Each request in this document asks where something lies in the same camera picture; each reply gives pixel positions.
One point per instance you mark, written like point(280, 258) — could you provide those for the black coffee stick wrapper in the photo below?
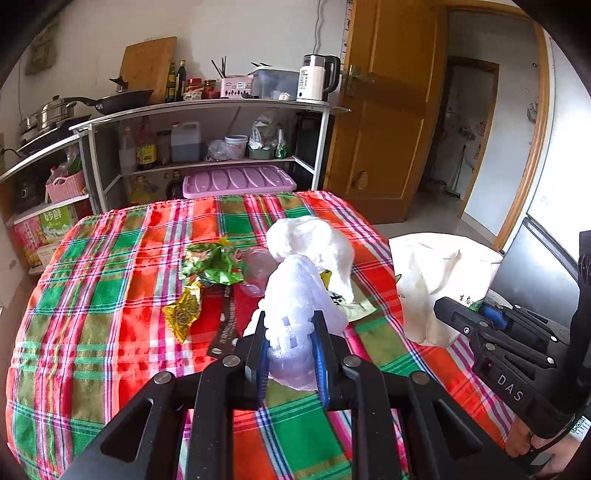
point(226, 336)

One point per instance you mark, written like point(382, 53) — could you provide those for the gold snack wrapper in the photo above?
point(180, 315)

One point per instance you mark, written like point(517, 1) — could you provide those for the green milk carton box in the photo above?
point(56, 223)

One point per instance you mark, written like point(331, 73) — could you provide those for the white bag-lined trash bin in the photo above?
point(430, 266)

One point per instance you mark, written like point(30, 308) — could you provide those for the wooden cutting board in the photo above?
point(145, 66)

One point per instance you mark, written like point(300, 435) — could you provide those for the white foam net front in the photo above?
point(294, 293)

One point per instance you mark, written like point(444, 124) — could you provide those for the dark liquid plastic jug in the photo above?
point(185, 142)

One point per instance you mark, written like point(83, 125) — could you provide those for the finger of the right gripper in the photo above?
point(476, 327)
point(524, 325)

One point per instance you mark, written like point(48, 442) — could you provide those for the wooden door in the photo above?
point(393, 82)

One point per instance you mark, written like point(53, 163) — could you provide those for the green snack wrapper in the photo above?
point(212, 263)

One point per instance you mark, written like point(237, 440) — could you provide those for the white peanut snack wrapper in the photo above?
point(360, 308)

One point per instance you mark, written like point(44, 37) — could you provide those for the metal kitchen shelf unit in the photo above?
point(92, 165)

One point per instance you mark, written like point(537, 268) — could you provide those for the soy sauce bottle yellow label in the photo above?
point(145, 146)

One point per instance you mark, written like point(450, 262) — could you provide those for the white plastic bag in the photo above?
point(326, 247)

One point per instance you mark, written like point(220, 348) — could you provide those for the right hand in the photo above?
point(520, 440)

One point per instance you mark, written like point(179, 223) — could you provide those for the clear plastic storage box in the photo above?
point(274, 83)

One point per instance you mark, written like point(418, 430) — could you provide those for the pink woven basket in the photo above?
point(65, 188)

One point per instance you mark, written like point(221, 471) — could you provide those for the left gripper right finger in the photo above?
point(402, 426)

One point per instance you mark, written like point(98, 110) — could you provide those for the plaid tablecloth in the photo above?
point(94, 331)

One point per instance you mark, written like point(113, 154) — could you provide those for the black frying pan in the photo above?
point(119, 102)

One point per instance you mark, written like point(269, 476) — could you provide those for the pink utensil holder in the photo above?
point(236, 87)

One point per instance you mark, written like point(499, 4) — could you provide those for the purple lid storage bin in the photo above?
point(237, 180)

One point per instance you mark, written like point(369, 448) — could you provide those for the clear pink plastic wrapper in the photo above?
point(258, 264)

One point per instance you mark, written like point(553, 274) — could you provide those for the steel steamer pot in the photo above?
point(51, 113)

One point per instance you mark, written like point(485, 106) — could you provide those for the white electric kettle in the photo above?
point(319, 77)

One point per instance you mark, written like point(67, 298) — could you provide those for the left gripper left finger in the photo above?
point(181, 420)

